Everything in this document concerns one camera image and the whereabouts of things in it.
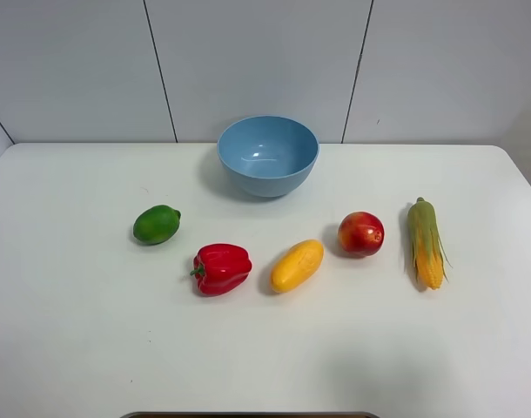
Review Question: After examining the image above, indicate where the yellow mango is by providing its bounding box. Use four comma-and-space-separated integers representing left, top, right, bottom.
270, 239, 324, 293

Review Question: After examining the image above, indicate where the red apple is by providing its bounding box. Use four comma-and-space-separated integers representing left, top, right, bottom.
338, 212, 385, 257

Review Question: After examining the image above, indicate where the green lime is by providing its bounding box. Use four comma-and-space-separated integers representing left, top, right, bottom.
132, 205, 181, 246

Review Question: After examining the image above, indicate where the blue plastic bowl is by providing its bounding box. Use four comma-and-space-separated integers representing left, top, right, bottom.
217, 116, 319, 198

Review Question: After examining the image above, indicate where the red bell pepper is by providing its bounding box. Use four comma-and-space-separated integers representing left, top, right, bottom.
190, 243, 252, 296

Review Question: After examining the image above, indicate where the corn cob with husk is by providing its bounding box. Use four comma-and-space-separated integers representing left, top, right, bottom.
407, 197, 448, 290

